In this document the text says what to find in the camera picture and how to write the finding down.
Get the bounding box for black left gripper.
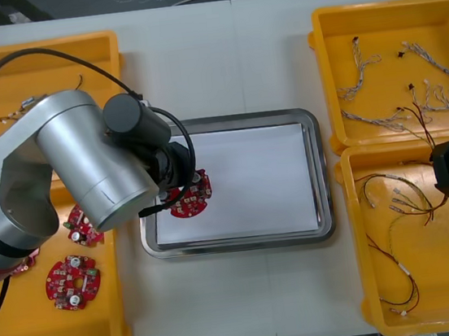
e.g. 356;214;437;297
143;138;196;198

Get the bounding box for round red circuit board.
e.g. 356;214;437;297
164;167;218;222
41;251;105;312
63;199;106;250
7;247;44;278

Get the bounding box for steel tray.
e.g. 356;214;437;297
127;102;338;264

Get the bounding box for white paper sheet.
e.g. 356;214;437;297
142;120;320;251

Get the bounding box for pile of small metal solenoids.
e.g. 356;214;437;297
0;72;90;125

